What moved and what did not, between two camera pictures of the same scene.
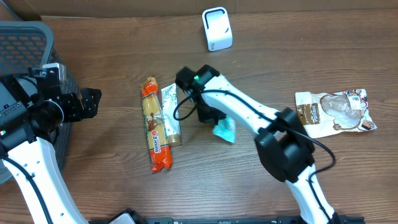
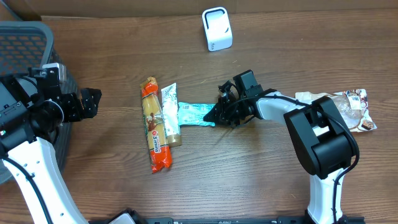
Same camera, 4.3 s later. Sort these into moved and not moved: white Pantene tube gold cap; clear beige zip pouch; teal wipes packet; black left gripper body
Moved: teal wipes packet
Not moved: white Pantene tube gold cap; clear beige zip pouch; black left gripper body
